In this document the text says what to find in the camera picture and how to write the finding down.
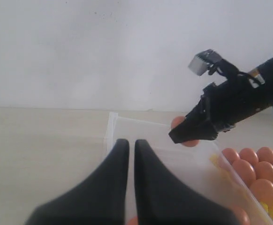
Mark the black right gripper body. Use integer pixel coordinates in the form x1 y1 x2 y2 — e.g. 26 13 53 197
201 78 256 134

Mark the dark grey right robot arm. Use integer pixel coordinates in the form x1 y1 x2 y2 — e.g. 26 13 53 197
169 49 273 143

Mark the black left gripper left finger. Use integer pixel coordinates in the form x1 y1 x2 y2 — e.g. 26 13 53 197
26 139 129 225

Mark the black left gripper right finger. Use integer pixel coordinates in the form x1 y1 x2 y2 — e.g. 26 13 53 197
134 140 240 225

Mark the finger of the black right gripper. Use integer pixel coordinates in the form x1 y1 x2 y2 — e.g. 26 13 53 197
169 97 218 143

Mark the clear plastic bin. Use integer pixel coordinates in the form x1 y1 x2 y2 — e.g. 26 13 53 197
105 112 273 225

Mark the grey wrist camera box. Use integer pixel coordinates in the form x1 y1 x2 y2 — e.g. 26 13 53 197
188 48 239 78

